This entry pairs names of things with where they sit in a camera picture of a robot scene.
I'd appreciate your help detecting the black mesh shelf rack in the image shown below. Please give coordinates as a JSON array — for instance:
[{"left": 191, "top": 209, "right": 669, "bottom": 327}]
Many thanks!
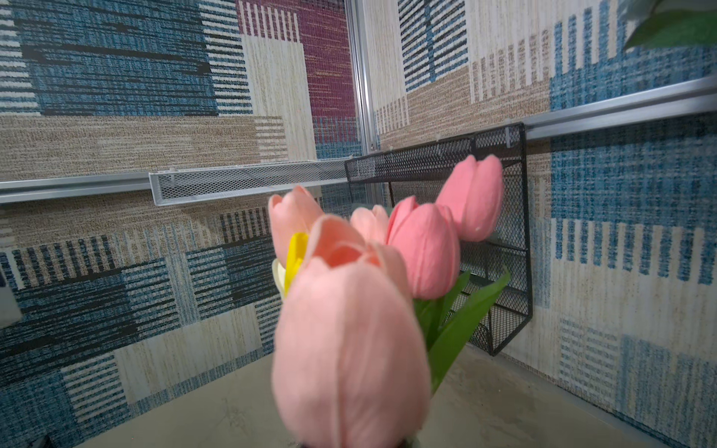
[{"left": 345, "top": 123, "right": 533, "bottom": 356}]

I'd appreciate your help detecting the rose bouquet with leaves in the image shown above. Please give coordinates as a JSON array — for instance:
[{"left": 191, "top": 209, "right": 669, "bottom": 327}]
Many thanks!
[{"left": 618, "top": 0, "right": 716, "bottom": 50}]

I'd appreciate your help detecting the yellow tulip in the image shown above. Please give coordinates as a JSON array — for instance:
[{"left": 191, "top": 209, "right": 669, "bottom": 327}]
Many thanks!
[{"left": 284, "top": 233, "right": 309, "bottom": 295}]

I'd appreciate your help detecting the white mesh wall basket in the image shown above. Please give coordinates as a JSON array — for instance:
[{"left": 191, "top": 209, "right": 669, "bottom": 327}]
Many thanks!
[{"left": 149, "top": 158, "right": 348, "bottom": 206}]

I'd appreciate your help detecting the white tulip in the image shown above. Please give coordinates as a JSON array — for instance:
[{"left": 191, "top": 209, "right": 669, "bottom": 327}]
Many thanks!
[{"left": 272, "top": 259, "right": 286, "bottom": 301}]

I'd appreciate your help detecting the pink tulip picked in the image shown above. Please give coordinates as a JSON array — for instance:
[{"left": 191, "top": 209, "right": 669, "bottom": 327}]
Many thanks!
[
  {"left": 387, "top": 196, "right": 460, "bottom": 301},
  {"left": 436, "top": 155, "right": 504, "bottom": 242},
  {"left": 272, "top": 215, "right": 431, "bottom": 447}
]

